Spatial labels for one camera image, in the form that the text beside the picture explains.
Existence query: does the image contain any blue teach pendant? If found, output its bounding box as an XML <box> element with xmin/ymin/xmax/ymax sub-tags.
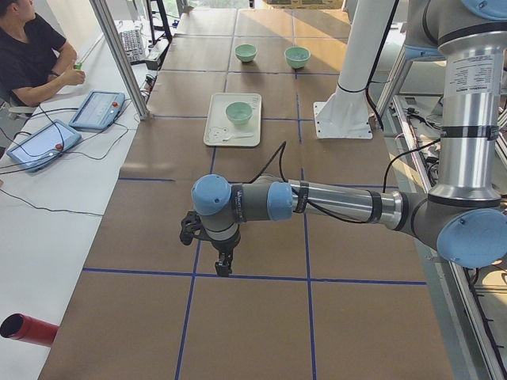
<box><xmin>69</xmin><ymin>90</ymin><xmax>125</xmax><ymax>131</ymax></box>
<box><xmin>6</xmin><ymin>120</ymin><xmax>82</xmax><ymax>172</ymax></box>

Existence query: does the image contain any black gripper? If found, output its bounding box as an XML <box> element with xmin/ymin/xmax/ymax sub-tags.
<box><xmin>215</xmin><ymin>236</ymin><xmax>238</xmax><ymax>276</ymax></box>

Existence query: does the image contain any pale green bear tray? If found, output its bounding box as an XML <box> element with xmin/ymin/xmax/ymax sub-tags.
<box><xmin>203</xmin><ymin>93</ymin><xmax>262</xmax><ymax>147</ymax></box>

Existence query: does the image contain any green bowl on right side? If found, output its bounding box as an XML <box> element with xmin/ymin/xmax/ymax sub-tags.
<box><xmin>234</xmin><ymin>44</ymin><xmax>257</xmax><ymax>63</ymax></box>

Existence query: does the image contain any black computer keyboard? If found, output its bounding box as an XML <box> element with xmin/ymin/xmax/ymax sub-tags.
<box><xmin>119</xmin><ymin>28</ymin><xmax>145</xmax><ymax>65</ymax></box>

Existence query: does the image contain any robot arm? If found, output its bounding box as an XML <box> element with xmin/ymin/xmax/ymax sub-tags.
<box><xmin>180</xmin><ymin>1</ymin><xmax>506</xmax><ymax>276</ymax></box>

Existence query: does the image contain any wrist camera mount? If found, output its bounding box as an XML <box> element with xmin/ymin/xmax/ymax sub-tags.
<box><xmin>179</xmin><ymin>211</ymin><xmax>208</xmax><ymax>245</ymax></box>

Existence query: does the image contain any near blue teach pendant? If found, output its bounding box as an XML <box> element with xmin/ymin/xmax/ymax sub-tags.
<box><xmin>6</xmin><ymin>120</ymin><xmax>82</xmax><ymax>172</ymax></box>

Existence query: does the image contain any green bowl on tray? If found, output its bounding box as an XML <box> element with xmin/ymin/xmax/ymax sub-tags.
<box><xmin>225</xmin><ymin>101</ymin><xmax>253</xmax><ymax>125</ymax></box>

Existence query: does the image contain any far blue teach pendant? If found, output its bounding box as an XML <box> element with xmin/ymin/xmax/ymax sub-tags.
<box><xmin>69</xmin><ymin>90</ymin><xmax>125</xmax><ymax>131</ymax></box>

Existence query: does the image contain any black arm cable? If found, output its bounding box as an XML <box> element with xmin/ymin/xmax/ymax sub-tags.
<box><xmin>253</xmin><ymin>140</ymin><xmax>391</xmax><ymax>222</ymax></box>

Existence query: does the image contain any aluminium frame post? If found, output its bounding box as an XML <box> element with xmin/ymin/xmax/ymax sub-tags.
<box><xmin>90</xmin><ymin>0</ymin><xmax>149</xmax><ymax>120</ymax></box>

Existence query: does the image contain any red cylinder tube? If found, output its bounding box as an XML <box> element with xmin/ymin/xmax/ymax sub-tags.
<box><xmin>1</xmin><ymin>313</ymin><xmax>59</xmax><ymax>347</ymax></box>

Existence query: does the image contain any green bowl with ice cubes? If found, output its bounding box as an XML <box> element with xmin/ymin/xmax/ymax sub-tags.
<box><xmin>284</xmin><ymin>46</ymin><xmax>311</xmax><ymax>70</ymax></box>

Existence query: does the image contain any white plastic spoon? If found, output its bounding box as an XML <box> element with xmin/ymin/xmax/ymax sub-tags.
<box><xmin>221</xmin><ymin>133</ymin><xmax>254</xmax><ymax>143</ymax></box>

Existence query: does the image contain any person in black shirt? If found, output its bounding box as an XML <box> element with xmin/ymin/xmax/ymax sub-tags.
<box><xmin>1</xmin><ymin>1</ymin><xmax>86</xmax><ymax>107</ymax></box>

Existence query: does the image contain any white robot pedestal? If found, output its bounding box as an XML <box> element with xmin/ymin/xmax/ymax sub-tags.
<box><xmin>314</xmin><ymin>0</ymin><xmax>398</xmax><ymax>139</ymax></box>

